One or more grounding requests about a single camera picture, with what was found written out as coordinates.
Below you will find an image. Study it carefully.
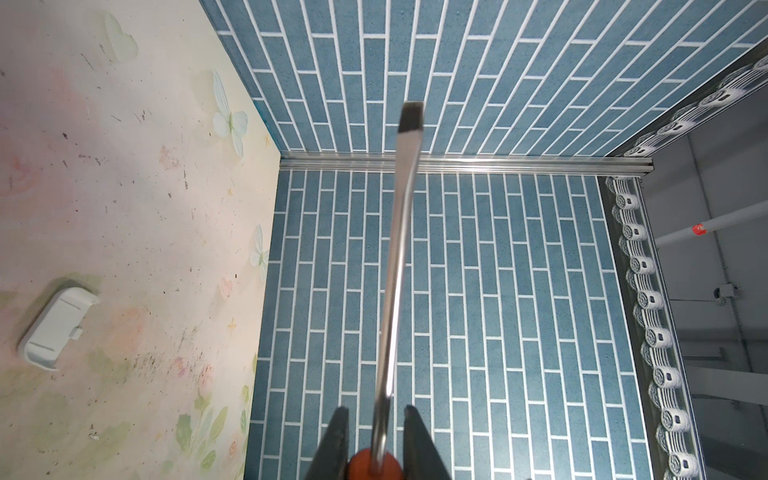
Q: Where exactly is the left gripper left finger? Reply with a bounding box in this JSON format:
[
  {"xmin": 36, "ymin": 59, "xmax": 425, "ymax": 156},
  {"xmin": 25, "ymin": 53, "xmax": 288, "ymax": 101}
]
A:
[{"xmin": 304, "ymin": 406, "xmax": 349, "ymax": 480}]

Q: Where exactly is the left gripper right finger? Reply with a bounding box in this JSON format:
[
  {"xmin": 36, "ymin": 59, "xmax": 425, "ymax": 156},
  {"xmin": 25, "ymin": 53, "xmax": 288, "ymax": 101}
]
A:
[{"xmin": 402, "ymin": 405, "xmax": 451, "ymax": 480}]

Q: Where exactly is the orange handled screwdriver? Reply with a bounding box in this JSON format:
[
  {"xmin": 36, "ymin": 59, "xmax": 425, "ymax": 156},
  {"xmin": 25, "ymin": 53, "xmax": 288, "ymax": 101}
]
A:
[{"xmin": 347, "ymin": 102, "xmax": 424, "ymax": 479}]

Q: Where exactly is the white battery cover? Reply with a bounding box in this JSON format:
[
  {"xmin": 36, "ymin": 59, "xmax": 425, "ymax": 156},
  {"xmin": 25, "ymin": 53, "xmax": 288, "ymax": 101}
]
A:
[{"xmin": 17, "ymin": 287, "xmax": 99, "ymax": 372}]

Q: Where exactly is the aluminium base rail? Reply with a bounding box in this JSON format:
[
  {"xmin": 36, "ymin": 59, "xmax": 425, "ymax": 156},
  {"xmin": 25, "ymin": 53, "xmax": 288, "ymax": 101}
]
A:
[{"xmin": 280, "ymin": 152, "xmax": 653, "ymax": 177}]

